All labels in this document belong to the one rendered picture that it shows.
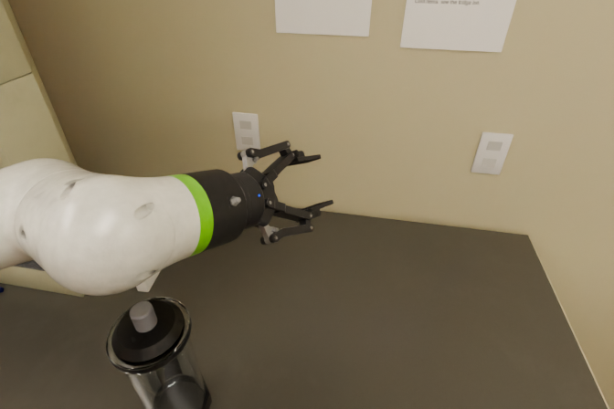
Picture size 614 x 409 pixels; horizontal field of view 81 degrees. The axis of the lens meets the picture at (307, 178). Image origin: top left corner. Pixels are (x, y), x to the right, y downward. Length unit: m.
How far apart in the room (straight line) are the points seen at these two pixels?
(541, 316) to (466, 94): 0.51
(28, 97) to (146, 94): 0.37
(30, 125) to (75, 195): 0.47
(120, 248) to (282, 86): 0.68
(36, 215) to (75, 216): 0.05
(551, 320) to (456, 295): 0.19
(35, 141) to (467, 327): 0.90
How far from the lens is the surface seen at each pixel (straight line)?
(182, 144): 1.12
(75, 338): 0.92
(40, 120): 0.82
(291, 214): 0.54
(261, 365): 0.77
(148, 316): 0.54
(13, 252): 0.45
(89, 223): 0.33
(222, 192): 0.41
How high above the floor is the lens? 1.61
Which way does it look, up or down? 34 degrees down
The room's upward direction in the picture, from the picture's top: straight up
